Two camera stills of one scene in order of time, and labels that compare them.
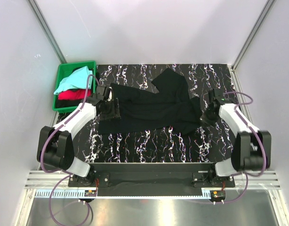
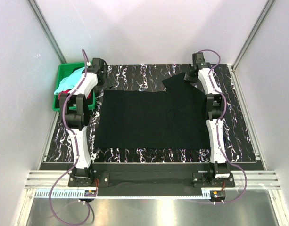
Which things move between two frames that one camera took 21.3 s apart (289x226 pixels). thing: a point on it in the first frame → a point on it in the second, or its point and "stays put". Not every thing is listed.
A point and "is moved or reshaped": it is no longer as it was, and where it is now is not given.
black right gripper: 205,120 → 187,77
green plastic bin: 63,70 stays put
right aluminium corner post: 267,9 stays put
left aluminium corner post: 47,30 stays put
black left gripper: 115,112 → 103,74
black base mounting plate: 119,179 stays put
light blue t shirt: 77,80 stays put
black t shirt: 168,106 is moved or reshaped
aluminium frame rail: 40,179 stays put
